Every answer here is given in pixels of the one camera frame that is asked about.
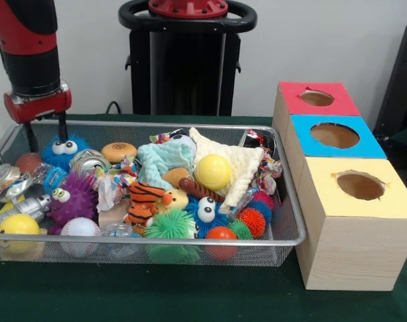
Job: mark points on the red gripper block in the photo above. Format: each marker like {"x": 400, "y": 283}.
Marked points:
{"x": 35, "y": 107}

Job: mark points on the blue spiky toy with eyes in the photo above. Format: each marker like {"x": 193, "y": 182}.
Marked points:
{"x": 52, "y": 157}

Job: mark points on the crushed clear bottle blue label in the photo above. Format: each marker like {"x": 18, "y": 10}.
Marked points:
{"x": 55, "y": 177}

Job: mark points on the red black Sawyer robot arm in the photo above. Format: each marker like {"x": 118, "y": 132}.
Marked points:
{"x": 25, "y": 40}

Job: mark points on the shallow metal mesh bin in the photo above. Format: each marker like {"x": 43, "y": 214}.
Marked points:
{"x": 273, "y": 255}

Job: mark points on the wooden box with three holes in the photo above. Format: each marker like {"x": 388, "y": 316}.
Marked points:
{"x": 350, "y": 255}

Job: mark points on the toy hamburger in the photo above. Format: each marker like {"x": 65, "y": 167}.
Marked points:
{"x": 118, "y": 151}

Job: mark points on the purple spiky toy with eyes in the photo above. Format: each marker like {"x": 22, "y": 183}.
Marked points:
{"x": 77, "y": 201}

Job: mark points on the yellow smiley ball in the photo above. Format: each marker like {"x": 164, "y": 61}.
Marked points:
{"x": 18, "y": 224}

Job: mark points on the white baseball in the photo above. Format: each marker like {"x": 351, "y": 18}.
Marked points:
{"x": 79, "y": 228}

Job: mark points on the light teal muslin cloth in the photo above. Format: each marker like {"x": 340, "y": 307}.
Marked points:
{"x": 156, "y": 161}

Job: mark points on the orange striped tiger plush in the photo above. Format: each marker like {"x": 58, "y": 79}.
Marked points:
{"x": 144, "y": 194}

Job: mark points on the green spiky ball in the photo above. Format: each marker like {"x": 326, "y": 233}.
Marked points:
{"x": 170, "y": 224}

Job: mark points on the yellow tennis ball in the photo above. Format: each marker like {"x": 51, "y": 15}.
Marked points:
{"x": 212, "y": 171}

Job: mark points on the cream muslin cloth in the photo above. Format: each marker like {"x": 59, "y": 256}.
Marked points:
{"x": 236, "y": 157}

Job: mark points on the orange red ball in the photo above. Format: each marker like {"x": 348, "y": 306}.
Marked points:
{"x": 220, "y": 233}

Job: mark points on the black chair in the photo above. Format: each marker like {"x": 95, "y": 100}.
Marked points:
{"x": 401, "y": 77}

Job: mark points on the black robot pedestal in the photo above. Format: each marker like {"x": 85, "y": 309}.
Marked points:
{"x": 186, "y": 73}

